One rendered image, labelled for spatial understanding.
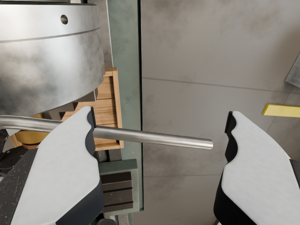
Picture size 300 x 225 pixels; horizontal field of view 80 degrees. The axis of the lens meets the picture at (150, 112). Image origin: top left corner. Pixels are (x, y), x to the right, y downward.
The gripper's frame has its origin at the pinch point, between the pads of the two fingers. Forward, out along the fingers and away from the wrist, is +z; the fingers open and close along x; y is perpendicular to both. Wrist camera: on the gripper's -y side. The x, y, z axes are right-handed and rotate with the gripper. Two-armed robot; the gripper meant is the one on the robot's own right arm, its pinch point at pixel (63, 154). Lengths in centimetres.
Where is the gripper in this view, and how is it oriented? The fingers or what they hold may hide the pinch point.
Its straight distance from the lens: 50.3
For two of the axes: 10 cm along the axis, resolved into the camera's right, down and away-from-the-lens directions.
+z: 9.9, -0.8, 1.5
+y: -0.1, 8.6, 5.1
